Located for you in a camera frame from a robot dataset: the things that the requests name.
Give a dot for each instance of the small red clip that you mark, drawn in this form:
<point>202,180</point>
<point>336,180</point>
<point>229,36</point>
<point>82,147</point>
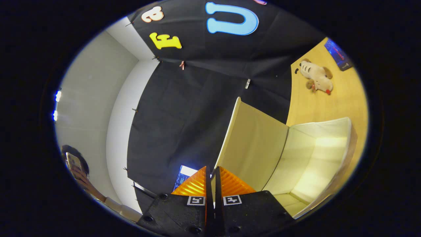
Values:
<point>182,65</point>

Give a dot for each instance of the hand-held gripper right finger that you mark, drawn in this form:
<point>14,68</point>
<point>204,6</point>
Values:
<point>217,204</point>

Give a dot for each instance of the black backdrop cloth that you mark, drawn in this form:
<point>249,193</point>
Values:
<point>184,115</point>

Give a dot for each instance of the beige plush dog toy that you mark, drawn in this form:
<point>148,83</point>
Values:
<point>315,77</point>

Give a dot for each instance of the small black clip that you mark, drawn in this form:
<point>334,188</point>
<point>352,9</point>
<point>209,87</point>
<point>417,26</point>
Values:
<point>157,59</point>

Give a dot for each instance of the smartphone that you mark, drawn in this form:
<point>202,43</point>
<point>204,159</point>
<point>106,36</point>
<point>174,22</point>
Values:
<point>73,162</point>

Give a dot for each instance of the beige fabric storage box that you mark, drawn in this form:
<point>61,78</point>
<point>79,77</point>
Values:
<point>296,154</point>

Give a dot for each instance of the small silver clip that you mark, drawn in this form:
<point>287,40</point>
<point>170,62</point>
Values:
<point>247,83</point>

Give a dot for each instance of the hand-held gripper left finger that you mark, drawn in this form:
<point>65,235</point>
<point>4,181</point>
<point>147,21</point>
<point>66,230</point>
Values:
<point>208,204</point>

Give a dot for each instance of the lit computer screen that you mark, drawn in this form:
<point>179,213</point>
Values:
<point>184,176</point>

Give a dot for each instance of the blue cover book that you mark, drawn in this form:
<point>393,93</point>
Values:
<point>338,54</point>

